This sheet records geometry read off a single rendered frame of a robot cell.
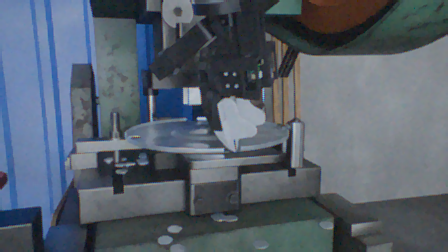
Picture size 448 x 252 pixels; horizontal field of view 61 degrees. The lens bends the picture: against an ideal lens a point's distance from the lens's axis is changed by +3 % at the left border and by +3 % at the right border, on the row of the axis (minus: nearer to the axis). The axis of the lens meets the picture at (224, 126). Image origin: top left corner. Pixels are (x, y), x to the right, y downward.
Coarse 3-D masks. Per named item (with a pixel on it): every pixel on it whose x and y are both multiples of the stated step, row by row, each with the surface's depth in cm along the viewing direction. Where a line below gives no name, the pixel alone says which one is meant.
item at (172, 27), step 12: (168, 0) 64; (180, 0) 64; (192, 0) 66; (168, 12) 64; (180, 12) 64; (192, 12) 65; (156, 24) 70; (168, 24) 65; (180, 24) 63; (192, 24) 64; (156, 36) 71; (168, 36) 66; (180, 36) 64; (156, 48) 72; (192, 60) 65
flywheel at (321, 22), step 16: (304, 0) 97; (320, 0) 93; (336, 0) 89; (352, 0) 78; (368, 0) 73; (384, 0) 69; (304, 16) 97; (320, 16) 90; (336, 16) 83; (352, 16) 78; (368, 16) 73; (320, 32) 90; (336, 32) 84; (352, 32) 83
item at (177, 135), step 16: (144, 128) 71; (160, 128) 71; (176, 128) 71; (192, 128) 68; (208, 128) 68; (256, 128) 71; (144, 144) 55; (160, 144) 58; (176, 144) 57; (192, 144) 57; (208, 144) 58; (240, 144) 57; (256, 144) 57; (272, 144) 57
